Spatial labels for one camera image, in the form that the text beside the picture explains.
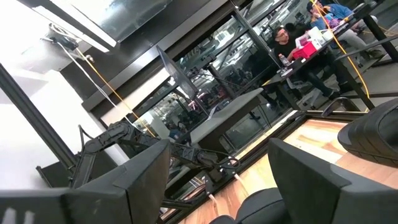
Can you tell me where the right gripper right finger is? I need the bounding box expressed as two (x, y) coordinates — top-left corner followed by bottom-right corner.
(267, 138), (398, 224)

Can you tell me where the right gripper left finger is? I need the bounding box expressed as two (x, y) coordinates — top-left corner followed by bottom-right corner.
(0, 139), (172, 224)

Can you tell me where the flat computer monitor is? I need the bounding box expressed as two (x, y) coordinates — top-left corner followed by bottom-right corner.
(155, 45), (200, 101)

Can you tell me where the grey desk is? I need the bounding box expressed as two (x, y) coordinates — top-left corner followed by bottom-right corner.
(189, 88), (265, 147)

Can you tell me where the long black table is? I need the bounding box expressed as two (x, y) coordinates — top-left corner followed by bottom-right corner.
(264, 2), (398, 110)

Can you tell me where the red box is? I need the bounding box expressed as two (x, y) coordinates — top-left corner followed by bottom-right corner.
(292, 41), (318, 60)

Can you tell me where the seated person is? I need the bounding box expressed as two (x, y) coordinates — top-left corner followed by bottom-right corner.
(306, 0), (386, 60)
(272, 26), (336, 97)

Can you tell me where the white box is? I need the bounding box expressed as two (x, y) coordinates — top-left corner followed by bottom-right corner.
(306, 26), (326, 44)

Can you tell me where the black ceiling mounted device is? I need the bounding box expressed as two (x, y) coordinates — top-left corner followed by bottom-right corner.
(46, 29), (80, 52)

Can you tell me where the black frame clamp handle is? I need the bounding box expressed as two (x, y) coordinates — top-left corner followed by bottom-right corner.
(321, 96), (362, 118)

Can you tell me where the yellow hanging cable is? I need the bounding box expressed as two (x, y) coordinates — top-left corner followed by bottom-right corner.
(74, 46), (157, 138)
(309, 0), (371, 113)

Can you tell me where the black aluminium rig frame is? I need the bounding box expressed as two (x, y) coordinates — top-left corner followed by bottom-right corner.
(0, 63), (368, 224)

